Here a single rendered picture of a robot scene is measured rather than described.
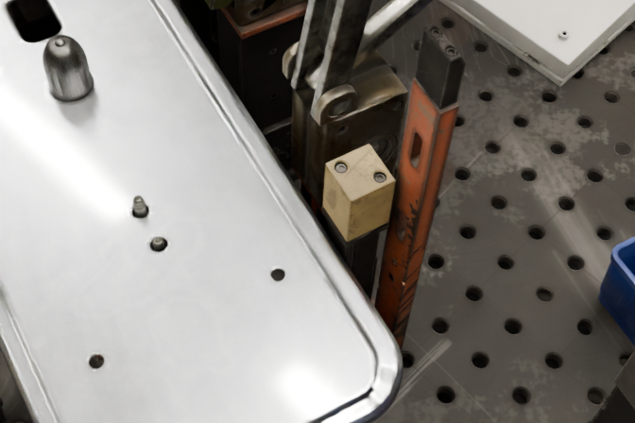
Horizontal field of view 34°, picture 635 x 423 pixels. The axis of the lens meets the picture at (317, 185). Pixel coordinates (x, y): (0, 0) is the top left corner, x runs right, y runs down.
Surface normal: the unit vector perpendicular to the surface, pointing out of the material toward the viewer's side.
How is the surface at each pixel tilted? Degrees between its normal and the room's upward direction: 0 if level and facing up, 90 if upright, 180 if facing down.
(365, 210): 90
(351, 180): 0
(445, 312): 0
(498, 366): 0
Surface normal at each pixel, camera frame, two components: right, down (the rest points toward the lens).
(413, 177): -0.87, 0.40
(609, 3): -0.03, -0.50
